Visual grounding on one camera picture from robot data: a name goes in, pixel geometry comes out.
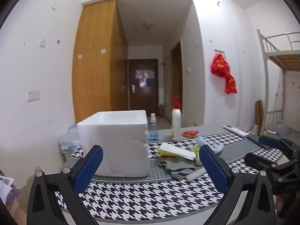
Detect person's right hand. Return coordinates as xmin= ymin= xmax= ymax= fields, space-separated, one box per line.
xmin=274 ymin=195 xmax=284 ymax=214

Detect white red pump bottle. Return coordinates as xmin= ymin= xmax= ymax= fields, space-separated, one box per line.
xmin=171 ymin=97 xmax=182 ymax=141

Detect white remote control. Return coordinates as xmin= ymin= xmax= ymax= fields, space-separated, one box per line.
xmin=223 ymin=124 xmax=249 ymax=138

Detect red snack packet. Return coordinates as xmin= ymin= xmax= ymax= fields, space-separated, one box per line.
xmin=181 ymin=130 xmax=199 ymax=138

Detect dark brown door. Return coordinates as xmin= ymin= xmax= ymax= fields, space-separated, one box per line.
xmin=129 ymin=59 xmax=159 ymax=116

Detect wooden boards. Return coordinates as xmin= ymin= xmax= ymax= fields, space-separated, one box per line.
xmin=255 ymin=100 xmax=263 ymax=136

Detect wooden wardrobe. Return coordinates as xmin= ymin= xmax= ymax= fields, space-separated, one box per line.
xmin=72 ymin=0 xmax=129 ymax=122

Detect white foam box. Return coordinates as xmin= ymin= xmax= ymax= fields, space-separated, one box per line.
xmin=77 ymin=110 xmax=149 ymax=178

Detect metal bunk bed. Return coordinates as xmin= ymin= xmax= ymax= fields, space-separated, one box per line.
xmin=257 ymin=29 xmax=299 ymax=132

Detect blue face mask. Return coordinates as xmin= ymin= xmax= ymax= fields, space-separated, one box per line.
xmin=211 ymin=144 xmax=224 ymax=155
xmin=195 ymin=136 xmax=208 ymax=147

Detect white foam sheet roll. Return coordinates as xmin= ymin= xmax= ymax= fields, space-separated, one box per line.
xmin=185 ymin=168 xmax=206 ymax=182

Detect houndstooth table mat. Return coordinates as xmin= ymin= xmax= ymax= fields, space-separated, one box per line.
xmin=52 ymin=130 xmax=285 ymax=221

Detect red fire extinguisher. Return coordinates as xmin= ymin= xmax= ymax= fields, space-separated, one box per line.
xmin=159 ymin=104 xmax=165 ymax=118

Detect grey sock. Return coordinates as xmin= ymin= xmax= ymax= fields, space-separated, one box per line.
xmin=158 ymin=156 xmax=203 ymax=180

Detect white tissue paper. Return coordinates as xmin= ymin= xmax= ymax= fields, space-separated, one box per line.
xmin=159 ymin=142 xmax=196 ymax=161

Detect blue spray bottle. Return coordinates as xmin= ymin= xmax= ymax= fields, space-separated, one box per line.
xmin=149 ymin=113 xmax=159 ymax=142

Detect red hanging bag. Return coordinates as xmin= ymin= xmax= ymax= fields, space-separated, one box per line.
xmin=211 ymin=52 xmax=237 ymax=95

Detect light blue cloth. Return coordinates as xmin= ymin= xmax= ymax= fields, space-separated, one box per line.
xmin=58 ymin=124 xmax=81 ymax=155

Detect green tissue pack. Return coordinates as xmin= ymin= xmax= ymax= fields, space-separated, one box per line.
xmin=191 ymin=144 xmax=202 ymax=166

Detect yellow foam net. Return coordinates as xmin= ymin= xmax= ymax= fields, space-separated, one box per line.
xmin=157 ymin=148 xmax=178 ymax=156

